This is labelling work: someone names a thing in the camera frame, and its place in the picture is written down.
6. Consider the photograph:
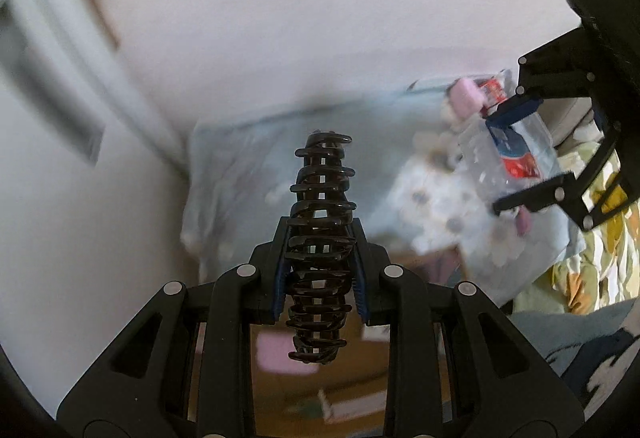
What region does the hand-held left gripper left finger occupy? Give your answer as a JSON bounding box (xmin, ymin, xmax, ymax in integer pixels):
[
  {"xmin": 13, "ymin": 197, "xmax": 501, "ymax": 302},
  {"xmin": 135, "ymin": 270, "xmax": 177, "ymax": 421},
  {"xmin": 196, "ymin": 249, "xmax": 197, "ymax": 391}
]
[{"xmin": 56, "ymin": 217, "xmax": 301, "ymax": 438}]

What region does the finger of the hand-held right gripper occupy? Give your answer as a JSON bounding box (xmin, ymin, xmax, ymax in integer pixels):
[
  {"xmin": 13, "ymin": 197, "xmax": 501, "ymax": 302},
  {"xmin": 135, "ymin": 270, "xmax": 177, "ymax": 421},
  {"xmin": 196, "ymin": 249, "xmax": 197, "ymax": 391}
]
[
  {"xmin": 485, "ymin": 28, "xmax": 597, "ymax": 129},
  {"xmin": 492, "ymin": 130, "xmax": 640, "ymax": 233}
]

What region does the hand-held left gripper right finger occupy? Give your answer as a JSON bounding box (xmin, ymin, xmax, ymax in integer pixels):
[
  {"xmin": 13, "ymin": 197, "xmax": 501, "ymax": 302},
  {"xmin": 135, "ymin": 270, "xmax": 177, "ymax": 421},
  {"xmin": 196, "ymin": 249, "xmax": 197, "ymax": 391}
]
[{"xmin": 350, "ymin": 218, "xmax": 586, "ymax": 438}]

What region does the clear plastic bottle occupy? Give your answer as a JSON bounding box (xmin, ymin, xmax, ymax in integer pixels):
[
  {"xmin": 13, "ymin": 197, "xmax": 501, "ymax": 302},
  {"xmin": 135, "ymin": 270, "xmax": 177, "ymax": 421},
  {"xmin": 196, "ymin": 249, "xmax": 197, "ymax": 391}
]
[{"xmin": 457, "ymin": 76, "xmax": 566, "ymax": 206}]

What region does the black hair claw clip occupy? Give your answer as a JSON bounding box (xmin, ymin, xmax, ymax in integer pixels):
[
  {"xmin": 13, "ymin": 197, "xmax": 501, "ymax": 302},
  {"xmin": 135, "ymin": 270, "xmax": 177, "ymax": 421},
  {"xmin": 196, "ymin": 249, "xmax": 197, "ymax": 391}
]
[{"xmin": 287, "ymin": 130, "xmax": 358, "ymax": 365}]

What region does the cardboard box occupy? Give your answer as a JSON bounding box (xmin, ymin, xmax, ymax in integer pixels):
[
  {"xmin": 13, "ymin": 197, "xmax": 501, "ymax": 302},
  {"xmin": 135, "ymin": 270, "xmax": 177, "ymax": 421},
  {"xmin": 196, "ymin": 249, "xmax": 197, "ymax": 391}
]
[{"xmin": 187, "ymin": 243, "xmax": 516, "ymax": 438}]

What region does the pink packet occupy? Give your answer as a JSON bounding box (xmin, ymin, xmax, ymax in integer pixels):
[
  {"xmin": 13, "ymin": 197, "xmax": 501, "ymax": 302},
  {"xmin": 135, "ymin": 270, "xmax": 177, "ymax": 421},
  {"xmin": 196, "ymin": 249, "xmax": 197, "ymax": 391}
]
[{"xmin": 255, "ymin": 333, "xmax": 321, "ymax": 374}]

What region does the pink soft item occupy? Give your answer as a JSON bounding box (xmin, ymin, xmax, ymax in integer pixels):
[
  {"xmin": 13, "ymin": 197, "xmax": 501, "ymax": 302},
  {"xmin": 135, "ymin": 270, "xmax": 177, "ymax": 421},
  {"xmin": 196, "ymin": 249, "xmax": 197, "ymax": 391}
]
[{"xmin": 447, "ymin": 76, "xmax": 483, "ymax": 119}]

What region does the yellow floral cloth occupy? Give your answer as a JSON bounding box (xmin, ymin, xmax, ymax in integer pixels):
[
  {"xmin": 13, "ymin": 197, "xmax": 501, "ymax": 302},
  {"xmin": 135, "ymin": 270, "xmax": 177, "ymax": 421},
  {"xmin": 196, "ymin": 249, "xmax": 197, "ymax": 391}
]
[{"xmin": 515, "ymin": 138, "xmax": 640, "ymax": 313}]

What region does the blue floral blanket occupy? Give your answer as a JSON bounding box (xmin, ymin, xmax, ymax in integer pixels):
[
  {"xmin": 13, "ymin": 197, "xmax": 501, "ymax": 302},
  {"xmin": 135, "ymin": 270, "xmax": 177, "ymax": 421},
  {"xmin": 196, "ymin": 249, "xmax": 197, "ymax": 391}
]
[{"xmin": 180, "ymin": 68, "xmax": 588, "ymax": 313}]

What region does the blue patterned rug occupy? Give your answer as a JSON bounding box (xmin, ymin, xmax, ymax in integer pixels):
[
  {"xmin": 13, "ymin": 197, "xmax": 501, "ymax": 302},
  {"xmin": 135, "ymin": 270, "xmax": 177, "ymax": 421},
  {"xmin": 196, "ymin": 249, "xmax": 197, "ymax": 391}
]
[{"xmin": 510, "ymin": 300, "xmax": 640, "ymax": 419}]

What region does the white cabinet door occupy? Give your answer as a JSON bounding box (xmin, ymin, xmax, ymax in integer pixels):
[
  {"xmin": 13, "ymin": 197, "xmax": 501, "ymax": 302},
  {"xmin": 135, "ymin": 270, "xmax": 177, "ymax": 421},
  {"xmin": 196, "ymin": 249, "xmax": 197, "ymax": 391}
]
[{"xmin": 0, "ymin": 0, "xmax": 196, "ymax": 424}]

